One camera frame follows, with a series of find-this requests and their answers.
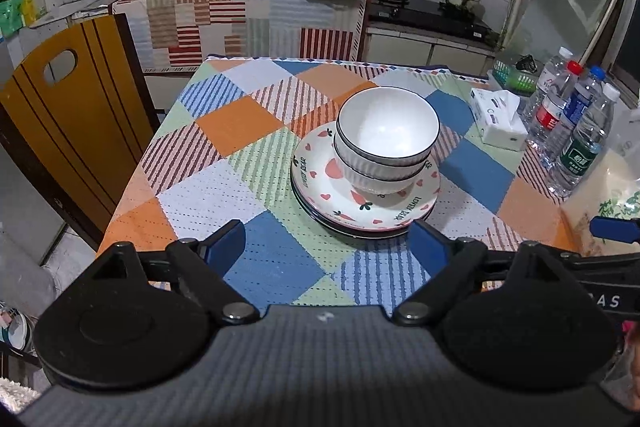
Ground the striped patchwork counter cloth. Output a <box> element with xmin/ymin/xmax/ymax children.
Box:
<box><xmin>112</xmin><ymin>0</ymin><xmax>369</xmax><ymax>74</ymax></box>

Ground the green label water bottle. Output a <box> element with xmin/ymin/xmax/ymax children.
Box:
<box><xmin>546</xmin><ymin>83</ymin><xmax>621</xmax><ymax>198</ymax></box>

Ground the green plastic bag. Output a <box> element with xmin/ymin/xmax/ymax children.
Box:
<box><xmin>0</xmin><ymin>0</ymin><xmax>27</xmax><ymax>38</ymax></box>

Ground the patchwork tablecloth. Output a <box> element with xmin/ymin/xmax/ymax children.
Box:
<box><xmin>97</xmin><ymin>54</ymin><xmax>583</xmax><ymax>308</ymax></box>

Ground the white cap water bottle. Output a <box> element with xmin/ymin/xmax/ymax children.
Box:
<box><xmin>522</xmin><ymin>47</ymin><xmax>574</xmax><ymax>128</ymax></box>

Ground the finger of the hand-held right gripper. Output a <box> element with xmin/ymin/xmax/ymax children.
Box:
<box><xmin>589</xmin><ymin>216</ymin><xmax>640</xmax><ymax>244</ymax></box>

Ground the wooden chair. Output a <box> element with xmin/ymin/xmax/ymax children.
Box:
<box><xmin>0</xmin><ymin>13</ymin><xmax>162</xmax><ymax>250</ymax></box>

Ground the white tissue pack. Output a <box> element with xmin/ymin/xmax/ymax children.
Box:
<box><xmin>470</xmin><ymin>88</ymin><xmax>529</xmax><ymax>152</ymax></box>

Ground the green plastic basket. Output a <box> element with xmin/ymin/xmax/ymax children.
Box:
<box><xmin>492</xmin><ymin>56</ymin><xmax>542</xmax><ymax>90</ymax></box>

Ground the blue fried egg plate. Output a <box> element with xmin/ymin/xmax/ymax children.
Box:
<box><xmin>290</xmin><ymin>167</ymin><xmax>436</xmax><ymax>241</ymax></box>

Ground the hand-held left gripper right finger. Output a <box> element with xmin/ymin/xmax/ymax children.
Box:
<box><xmin>391</xmin><ymin>219</ymin><xmax>576</xmax><ymax>327</ymax></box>

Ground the blue cap water bottle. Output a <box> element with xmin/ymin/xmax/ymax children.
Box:
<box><xmin>542</xmin><ymin>66</ymin><xmax>607</xmax><ymax>170</ymax></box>

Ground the red label water bottle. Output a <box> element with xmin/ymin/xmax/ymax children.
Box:
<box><xmin>526</xmin><ymin>61</ymin><xmax>585</xmax><ymax>154</ymax></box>

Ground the black gas stove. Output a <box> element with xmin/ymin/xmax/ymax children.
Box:
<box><xmin>367</xmin><ymin>0</ymin><xmax>494</xmax><ymax>44</ymax></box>

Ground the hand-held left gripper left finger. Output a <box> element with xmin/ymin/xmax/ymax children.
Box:
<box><xmin>87</xmin><ymin>219</ymin><xmax>261</xmax><ymax>327</ymax></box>

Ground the white strawberry print plate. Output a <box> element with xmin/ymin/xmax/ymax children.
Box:
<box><xmin>291</xmin><ymin>123</ymin><xmax>442</xmax><ymax>233</ymax></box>

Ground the white ribbed bowl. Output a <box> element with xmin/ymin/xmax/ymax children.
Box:
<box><xmin>336</xmin><ymin>87</ymin><xmax>441</xmax><ymax>168</ymax></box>
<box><xmin>332</xmin><ymin>137</ymin><xmax>434</xmax><ymax>196</ymax></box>

